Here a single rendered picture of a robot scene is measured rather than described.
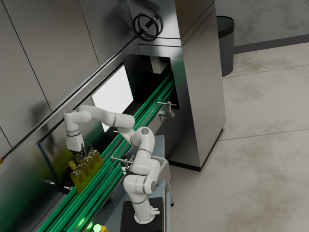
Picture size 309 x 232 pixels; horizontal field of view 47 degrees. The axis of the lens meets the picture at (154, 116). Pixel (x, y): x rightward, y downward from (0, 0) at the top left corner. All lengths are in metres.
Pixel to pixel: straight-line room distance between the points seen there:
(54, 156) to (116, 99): 0.66
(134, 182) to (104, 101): 0.75
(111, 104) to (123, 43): 0.45
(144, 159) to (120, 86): 0.78
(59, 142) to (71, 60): 0.50
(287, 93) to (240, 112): 0.62
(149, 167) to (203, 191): 1.41
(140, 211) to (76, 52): 1.02
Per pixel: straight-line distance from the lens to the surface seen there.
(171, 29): 2.62
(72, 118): 2.03
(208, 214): 3.15
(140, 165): 1.99
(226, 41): 4.54
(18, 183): 2.11
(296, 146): 3.70
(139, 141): 2.09
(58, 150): 2.22
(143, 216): 2.12
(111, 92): 2.54
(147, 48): 2.80
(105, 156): 2.45
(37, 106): 2.09
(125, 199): 2.39
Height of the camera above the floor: 2.49
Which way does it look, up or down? 36 degrees down
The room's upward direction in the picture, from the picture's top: 14 degrees counter-clockwise
